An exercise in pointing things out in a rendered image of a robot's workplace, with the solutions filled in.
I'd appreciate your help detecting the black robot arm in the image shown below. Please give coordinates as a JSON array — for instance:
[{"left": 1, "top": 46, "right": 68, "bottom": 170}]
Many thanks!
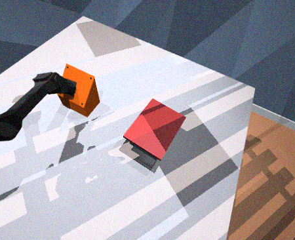
[{"left": 0, "top": 71, "right": 76, "bottom": 142}]

